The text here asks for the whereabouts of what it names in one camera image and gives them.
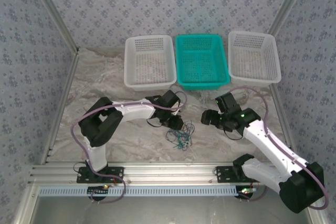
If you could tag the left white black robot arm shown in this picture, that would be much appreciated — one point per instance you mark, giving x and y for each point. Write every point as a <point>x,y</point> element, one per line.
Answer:
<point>131,111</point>

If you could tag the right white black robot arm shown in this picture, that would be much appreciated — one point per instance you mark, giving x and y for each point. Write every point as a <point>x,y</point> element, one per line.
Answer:
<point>262,140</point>

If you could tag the aluminium profile beam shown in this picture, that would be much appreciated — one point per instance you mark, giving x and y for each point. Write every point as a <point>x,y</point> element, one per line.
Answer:
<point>168,172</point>

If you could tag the teal perforated plastic basket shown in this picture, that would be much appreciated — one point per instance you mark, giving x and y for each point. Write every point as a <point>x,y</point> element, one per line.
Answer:
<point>200,61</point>

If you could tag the white perforated plastic basket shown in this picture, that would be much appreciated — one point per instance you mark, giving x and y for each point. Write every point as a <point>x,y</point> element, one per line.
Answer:
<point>149,61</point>
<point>253,56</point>

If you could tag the small black circuit board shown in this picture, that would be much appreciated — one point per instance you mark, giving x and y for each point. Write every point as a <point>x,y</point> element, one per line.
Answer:
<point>95,190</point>
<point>246,191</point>

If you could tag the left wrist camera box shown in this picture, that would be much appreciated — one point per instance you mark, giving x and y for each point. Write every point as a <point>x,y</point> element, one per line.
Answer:
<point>170,98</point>

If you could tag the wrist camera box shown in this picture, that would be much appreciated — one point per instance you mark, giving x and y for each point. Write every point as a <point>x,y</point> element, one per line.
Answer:
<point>170,98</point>
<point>227,102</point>

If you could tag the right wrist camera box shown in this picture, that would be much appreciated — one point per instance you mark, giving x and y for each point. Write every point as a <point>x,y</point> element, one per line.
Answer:
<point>227,102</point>

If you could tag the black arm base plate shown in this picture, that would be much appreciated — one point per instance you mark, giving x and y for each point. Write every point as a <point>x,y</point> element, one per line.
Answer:
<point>225,174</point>
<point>84,175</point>

